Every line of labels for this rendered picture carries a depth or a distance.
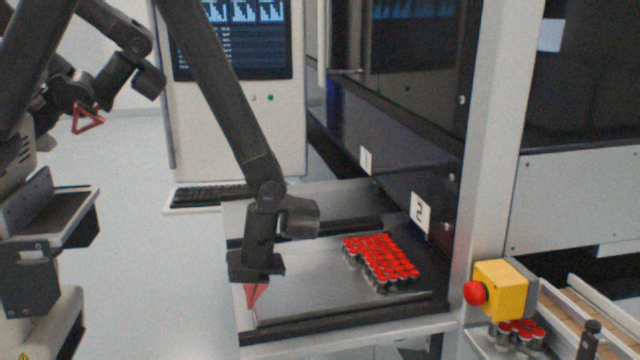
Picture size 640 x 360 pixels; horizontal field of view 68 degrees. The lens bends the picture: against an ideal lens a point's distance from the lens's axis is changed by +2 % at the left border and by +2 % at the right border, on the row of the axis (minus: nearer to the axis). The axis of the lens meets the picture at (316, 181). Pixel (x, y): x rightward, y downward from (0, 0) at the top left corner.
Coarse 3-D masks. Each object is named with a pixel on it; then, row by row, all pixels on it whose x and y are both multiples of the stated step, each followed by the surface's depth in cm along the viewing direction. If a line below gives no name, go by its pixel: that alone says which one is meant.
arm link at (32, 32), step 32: (32, 0) 60; (64, 0) 60; (32, 32) 61; (64, 32) 65; (0, 64) 62; (32, 64) 63; (0, 96) 64; (32, 96) 67; (0, 128) 65; (0, 160) 66
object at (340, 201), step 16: (368, 176) 146; (288, 192) 141; (304, 192) 142; (320, 192) 143; (336, 192) 143; (352, 192) 143; (368, 192) 143; (320, 208) 132; (336, 208) 132; (352, 208) 132; (368, 208) 132; (384, 208) 132; (320, 224) 118; (336, 224) 119; (384, 224) 123
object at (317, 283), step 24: (312, 240) 109; (336, 240) 111; (288, 264) 105; (312, 264) 105; (336, 264) 105; (288, 288) 97; (312, 288) 97; (336, 288) 97; (360, 288) 97; (264, 312) 90; (288, 312) 90; (312, 312) 85; (336, 312) 86
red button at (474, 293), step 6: (468, 282) 76; (474, 282) 76; (468, 288) 75; (474, 288) 75; (480, 288) 75; (468, 294) 75; (474, 294) 74; (480, 294) 74; (468, 300) 76; (474, 300) 75; (480, 300) 74
